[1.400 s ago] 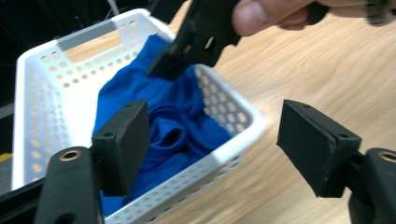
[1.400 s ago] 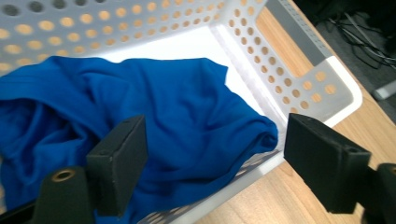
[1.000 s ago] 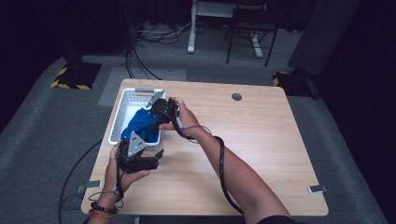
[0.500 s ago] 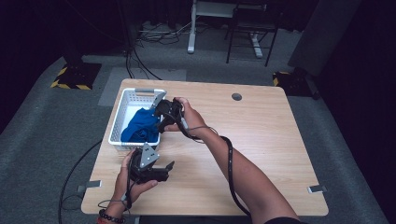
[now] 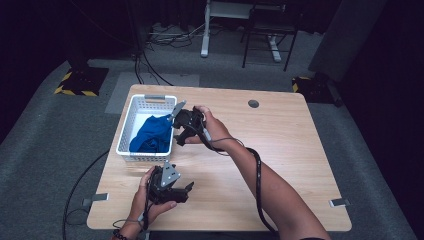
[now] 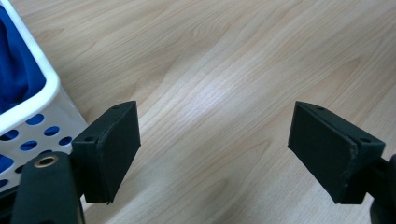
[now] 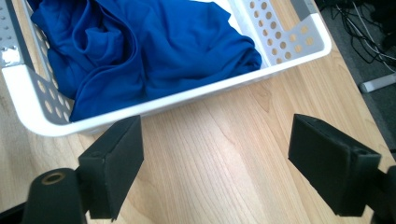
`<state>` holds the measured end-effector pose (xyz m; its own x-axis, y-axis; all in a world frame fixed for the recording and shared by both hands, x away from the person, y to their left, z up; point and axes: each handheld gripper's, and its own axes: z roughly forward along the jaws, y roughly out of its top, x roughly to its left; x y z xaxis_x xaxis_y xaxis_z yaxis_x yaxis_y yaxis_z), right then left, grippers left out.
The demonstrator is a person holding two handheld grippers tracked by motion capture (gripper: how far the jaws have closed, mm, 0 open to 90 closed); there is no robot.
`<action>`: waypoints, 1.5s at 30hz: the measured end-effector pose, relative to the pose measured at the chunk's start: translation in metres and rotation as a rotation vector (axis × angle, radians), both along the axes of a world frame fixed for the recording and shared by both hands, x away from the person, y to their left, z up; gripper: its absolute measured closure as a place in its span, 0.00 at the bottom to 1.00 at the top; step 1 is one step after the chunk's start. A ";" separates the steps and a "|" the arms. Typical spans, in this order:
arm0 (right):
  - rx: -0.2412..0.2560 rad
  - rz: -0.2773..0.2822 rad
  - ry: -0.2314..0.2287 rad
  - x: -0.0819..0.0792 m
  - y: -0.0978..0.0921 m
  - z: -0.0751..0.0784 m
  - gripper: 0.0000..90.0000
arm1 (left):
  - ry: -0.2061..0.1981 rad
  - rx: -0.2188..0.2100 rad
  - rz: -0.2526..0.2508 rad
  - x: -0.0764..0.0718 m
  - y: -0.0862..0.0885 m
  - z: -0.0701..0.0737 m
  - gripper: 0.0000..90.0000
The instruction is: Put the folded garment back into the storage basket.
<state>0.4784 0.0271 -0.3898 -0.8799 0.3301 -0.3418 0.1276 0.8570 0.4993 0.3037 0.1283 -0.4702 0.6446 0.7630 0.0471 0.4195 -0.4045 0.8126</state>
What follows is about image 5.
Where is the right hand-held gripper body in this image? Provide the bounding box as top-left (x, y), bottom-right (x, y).
top-left (168, 99), bottom-right (205, 138)

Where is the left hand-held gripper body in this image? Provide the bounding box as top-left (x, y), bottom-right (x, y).
top-left (146, 160), bottom-right (183, 205)

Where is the blue shirt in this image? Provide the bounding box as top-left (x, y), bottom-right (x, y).
top-left (129, 114), bottom-right (174, 154)

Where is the white plastic basket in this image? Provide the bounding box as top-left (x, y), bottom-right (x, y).
top-left (115, 94), bottom-right (178, 163)

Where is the person's left hand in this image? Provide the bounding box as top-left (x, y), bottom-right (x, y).
top-left (128, 166), bottom-right (178, 228)

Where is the person's right hand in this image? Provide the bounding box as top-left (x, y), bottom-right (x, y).
top-left (184, 105), bottom-right (236, 152)

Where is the grey tape strip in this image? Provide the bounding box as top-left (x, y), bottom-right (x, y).
top-left (82, 192), bottom-right (110, 208)

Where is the black chair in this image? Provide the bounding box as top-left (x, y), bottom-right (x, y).
top-left (241, 3), bottom-right (299, 72)

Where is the black yellow striped stand base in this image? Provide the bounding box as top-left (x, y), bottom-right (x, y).
top-left (53, 66), bottom-right (110, 98)
top-left (292, 75), bottom-right (343, 106)

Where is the grey upright panel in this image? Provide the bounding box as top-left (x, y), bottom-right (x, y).
top-left (308, 0), bottom-right (389, 83)

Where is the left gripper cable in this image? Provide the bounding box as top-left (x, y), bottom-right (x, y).
top-left (112, 173), bottom-right (158, 234)

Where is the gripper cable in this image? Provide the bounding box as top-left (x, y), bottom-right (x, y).
top-left (112, 173), bottom-right (158, 234)
top-left (188, 121), bottom-right (278, 235)

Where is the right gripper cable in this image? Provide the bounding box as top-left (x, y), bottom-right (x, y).
top-left (188, 121), bottom-right (278, 235)

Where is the white desk frame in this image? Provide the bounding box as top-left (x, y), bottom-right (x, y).
top-left (199, 0), bottom-right (288, 63)

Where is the bundle of floor cables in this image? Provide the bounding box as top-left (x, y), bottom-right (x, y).
top-left (144, 21), bottom-right (208, 49)

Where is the long black floor cable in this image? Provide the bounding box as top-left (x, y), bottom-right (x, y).
top-left (62, 149), bottom-right (110, 240)

